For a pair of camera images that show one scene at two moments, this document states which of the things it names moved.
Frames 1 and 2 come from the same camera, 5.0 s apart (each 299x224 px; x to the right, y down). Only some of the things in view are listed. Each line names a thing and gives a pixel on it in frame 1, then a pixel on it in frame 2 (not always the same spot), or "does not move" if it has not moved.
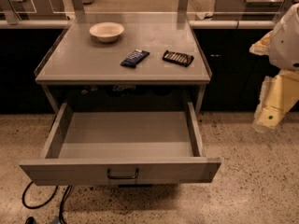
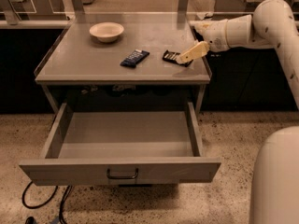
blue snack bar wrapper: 136,57 does not move
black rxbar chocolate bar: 179,58 does not move
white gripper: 286,46 -> 217,35
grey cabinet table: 126,49 does not move
